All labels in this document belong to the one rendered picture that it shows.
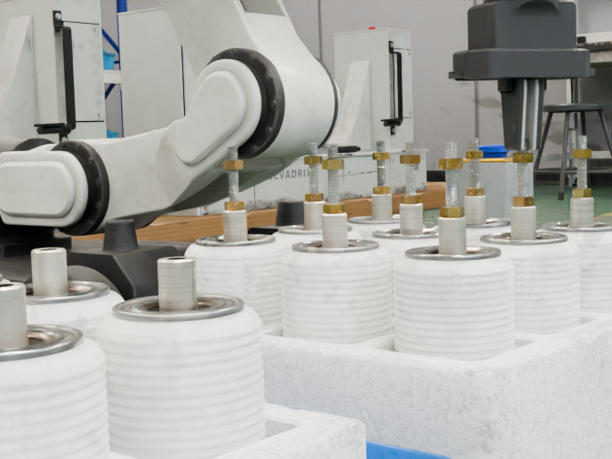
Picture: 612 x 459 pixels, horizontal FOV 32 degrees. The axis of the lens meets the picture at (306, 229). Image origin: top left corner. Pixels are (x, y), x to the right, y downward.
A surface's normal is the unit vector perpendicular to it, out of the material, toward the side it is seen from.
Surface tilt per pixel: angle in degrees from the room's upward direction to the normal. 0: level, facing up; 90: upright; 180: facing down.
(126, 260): 45
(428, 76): 90
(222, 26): 90
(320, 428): 0
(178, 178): 105
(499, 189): 90
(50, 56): 90
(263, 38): 49
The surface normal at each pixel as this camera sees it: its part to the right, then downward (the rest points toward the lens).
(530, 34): 0.30, 0.08
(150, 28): -0.61, 0.09
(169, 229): 0.79, 0.04
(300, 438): -0.03, -1.00
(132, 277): 0.54, -0.68
